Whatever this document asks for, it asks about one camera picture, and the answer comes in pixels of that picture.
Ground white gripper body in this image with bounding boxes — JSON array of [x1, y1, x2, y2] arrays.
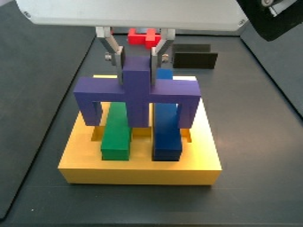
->
[[16, 0, 247, 32]]

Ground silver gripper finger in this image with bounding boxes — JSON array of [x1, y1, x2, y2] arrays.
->
[[150, 28, 175, 84], [96, 27, 125, 83]]

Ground purple cross-shaped block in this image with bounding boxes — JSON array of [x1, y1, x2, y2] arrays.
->
[[73, 56, 201, 129]]

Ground yellow slotted board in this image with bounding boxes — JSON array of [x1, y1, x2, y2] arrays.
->
[[57, 74, 223, 186]]

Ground red cross-shaped block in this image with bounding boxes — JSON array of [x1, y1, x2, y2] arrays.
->
[[128, 28, 161, 50]]

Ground black U-shaped block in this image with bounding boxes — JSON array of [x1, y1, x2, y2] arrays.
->
[[172, 43, 217, 69]]

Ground green long bar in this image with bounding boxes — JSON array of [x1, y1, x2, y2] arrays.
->
[[100, 102, 130, 160]]

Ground blue long bar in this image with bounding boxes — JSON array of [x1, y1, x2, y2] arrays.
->
[[150, 68, 183, 162]]

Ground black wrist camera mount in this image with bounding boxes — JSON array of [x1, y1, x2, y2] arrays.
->
[[236, 0, 303, 42]]

